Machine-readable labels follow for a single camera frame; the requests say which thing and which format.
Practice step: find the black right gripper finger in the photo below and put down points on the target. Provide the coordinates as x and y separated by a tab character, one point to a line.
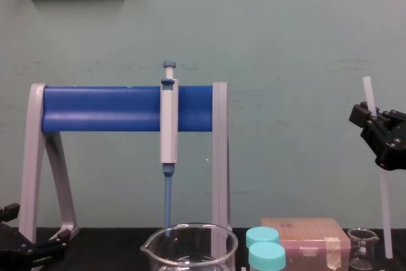
364	118
391	118

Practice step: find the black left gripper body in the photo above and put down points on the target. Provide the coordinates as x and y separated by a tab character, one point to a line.
12	248

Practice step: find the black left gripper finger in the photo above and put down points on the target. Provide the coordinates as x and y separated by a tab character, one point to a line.
50	247
9	211

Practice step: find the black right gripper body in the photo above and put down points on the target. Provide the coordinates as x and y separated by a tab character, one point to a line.
395	150

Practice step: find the white stirring rod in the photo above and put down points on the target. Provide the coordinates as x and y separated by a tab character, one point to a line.
387	207

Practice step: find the black table cloth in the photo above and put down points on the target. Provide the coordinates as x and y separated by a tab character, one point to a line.
108	252

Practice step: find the small clear glass beaker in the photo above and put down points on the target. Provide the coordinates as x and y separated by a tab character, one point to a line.
363	245

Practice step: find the pink pipette tip box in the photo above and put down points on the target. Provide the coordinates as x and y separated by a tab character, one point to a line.
304	233

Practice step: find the blue and grey pipette stand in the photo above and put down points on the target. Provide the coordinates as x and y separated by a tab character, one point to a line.
101	109

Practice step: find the large clear glass beaker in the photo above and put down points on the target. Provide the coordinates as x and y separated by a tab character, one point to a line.
190	252

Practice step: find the bottle with teal cap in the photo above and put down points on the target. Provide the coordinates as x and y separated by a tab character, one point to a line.
267	256
262	234

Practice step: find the white and blue pipette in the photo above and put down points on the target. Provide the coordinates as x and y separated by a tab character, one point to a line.
168	125

